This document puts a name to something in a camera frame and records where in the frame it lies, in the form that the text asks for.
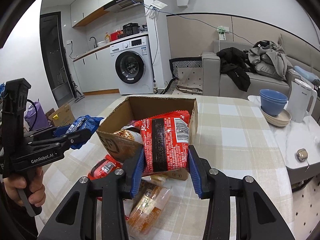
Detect blue cookie packet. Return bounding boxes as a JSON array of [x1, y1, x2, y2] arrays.
[[65, 115, 103, 150]]

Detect orange biscuit packet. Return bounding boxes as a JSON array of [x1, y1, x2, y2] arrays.
[[127, 180, 171, 237]]

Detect red black noodle packet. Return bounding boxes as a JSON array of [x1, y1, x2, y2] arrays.
[[132, 110, 190, 175]]

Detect white red noodle snack bag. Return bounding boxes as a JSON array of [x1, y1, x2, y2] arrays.
[[113, 125, 143, 144]]

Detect person's left hand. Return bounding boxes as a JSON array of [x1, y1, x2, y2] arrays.
[[3, 167, 46, 207]]

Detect purple bag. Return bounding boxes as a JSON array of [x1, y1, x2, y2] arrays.
[[24, 99, 50, 131]]

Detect small cardboard box on floor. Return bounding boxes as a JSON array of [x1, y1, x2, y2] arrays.
[[46, 103, 75, 127]]

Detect SF Express cardboard box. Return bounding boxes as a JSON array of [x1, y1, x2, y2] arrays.
[[97, 96, 198, 180]]

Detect dark door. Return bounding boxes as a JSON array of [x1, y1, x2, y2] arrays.
[[40, 12, 75, 107]]

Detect white kitchen cabinets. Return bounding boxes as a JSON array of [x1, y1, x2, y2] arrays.
[[74, 47, 118, 93]]

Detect tape roll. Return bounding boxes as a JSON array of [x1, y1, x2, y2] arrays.
[[296, 148, 308, 162]]

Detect white side table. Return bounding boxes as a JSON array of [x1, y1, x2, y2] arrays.
[[247, 94, 320, 185]]

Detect beige plate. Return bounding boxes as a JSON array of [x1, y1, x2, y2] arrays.
[[260, 108, 291, 127]]

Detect white washing machine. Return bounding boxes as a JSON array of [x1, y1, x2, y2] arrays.
[[110, 36, 154, 95]]

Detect blue bowls stack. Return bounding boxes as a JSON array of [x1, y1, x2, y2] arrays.
[[259, 89, 287, 116]]

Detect white electric kettle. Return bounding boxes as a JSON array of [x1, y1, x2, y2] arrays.
[[286, 79, 317, 123]]

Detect black rice cooker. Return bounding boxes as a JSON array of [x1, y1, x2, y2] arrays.
[[123, 23, 140, 36]]

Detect black patterned chair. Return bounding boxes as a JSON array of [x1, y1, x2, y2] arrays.
[[162, 57, 203, 95]]

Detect black jacket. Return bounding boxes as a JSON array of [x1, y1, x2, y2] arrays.
[[217, 47, 251, 92]]

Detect range hood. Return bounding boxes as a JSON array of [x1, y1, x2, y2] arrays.
[[103, 0, 144, 13]]

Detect grey jacket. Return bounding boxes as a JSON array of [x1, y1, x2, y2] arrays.
[[247, 40, 292, 81]]

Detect black cable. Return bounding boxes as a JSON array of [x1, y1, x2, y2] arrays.
[[26, 99, 38, 131]]

